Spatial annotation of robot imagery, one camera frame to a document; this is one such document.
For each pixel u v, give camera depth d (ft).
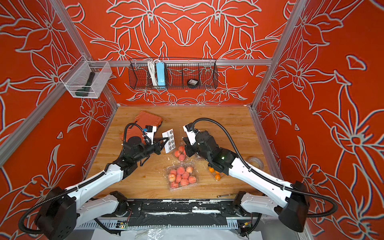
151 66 2.87
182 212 2.39
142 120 3.41
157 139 2.30
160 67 2.92
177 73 3.18
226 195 2.53
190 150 2.04
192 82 3.14
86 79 2.94
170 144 2.61
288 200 1.27
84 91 2.61
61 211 1.35
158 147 2.25
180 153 2.97
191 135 1.96
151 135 2.27
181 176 2.64
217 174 2.71
